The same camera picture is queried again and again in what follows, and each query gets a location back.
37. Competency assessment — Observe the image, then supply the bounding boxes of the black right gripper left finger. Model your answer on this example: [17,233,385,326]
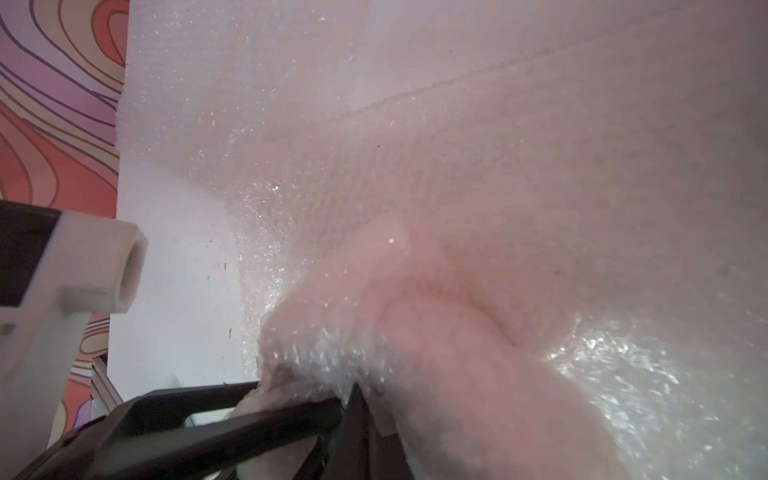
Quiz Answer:
[321,384,369,480]

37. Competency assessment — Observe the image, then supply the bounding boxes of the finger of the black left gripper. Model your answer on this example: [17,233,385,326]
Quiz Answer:
[15,381,259,479]
[83,399,342,479]

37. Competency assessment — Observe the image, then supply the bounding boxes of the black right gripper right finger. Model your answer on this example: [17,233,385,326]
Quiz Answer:
[367,414,414,480]

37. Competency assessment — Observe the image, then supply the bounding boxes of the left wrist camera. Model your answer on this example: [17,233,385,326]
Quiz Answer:
[1,201,148,477]

